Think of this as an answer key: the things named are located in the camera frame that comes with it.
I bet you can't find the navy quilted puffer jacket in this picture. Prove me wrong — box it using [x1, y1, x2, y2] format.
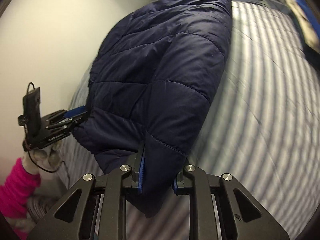
[72, 0, 232, 217]

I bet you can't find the pink sleeved left forearm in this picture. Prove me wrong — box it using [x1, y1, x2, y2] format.
[0, 157, 42, 240]

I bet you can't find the white gloved left hand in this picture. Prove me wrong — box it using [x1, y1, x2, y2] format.
[22, 141, 62, 175]

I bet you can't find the blue white striped quilt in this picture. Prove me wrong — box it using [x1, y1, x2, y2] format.
[60, 0, 320, 240]

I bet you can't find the blue and white folded garment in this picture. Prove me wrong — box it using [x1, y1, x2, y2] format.
[285, 0, 319, 67]

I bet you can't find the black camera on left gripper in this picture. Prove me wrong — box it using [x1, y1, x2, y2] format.
[18, 82, 41, 140]

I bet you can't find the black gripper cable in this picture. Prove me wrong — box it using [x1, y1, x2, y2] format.
[23, 81, 67, 173]

